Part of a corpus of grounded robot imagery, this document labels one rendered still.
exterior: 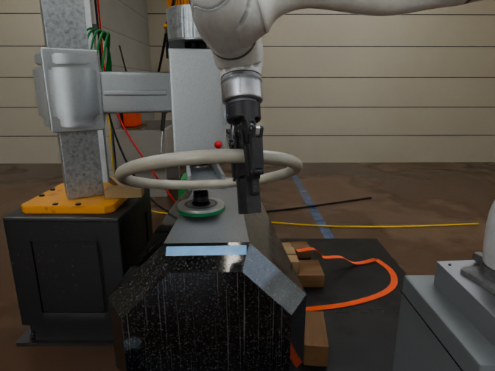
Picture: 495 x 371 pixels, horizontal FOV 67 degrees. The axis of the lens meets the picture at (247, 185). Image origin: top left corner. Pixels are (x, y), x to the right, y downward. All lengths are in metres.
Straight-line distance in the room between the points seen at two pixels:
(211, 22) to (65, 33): 1.57
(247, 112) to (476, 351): 0.75
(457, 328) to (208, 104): 1.12
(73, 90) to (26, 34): 5.48
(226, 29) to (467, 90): 7.15
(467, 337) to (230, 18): 0.90
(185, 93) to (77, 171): 0.92
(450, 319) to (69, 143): 1.86
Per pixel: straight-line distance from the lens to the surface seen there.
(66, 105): 2.10
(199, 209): 1.64
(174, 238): 1.50
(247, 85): 0.79
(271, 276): 1.47
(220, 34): 0.69
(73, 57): 2.11
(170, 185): 1.18
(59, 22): 2.18
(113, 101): 2.16
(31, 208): 2.22
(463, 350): 1.07
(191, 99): 1.53
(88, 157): 2.21
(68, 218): 2.08
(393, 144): 7.24
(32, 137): 7.64
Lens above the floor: 1.39
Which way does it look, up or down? 15 degrees down
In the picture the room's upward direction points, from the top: straight up
